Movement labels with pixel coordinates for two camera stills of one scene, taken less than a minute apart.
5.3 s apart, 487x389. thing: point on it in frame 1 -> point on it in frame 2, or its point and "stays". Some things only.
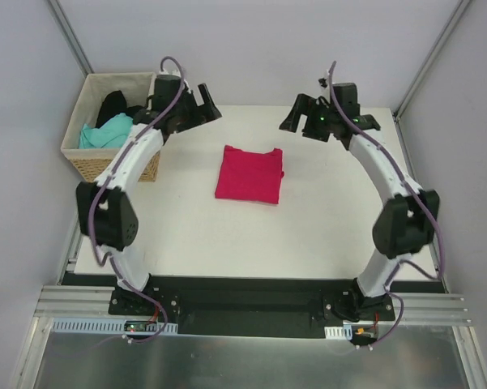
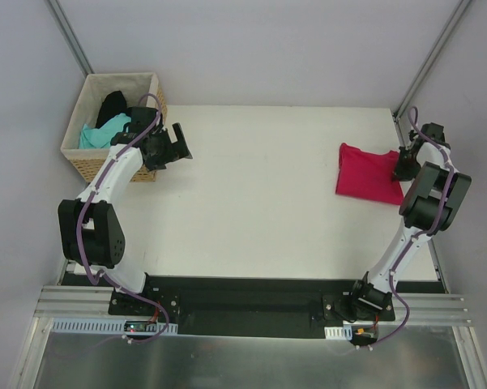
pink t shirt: (252, 177) -> (369, 176)
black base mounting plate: (245, 306) stays
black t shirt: (114, 104) stays
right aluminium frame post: (413, 87) stays
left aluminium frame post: (70, 39) stays
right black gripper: (308, 117) -> (403, 164)
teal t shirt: (113, 134) stays
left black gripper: (197, 112) -> (172, 147)
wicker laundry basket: (138, 87) stays
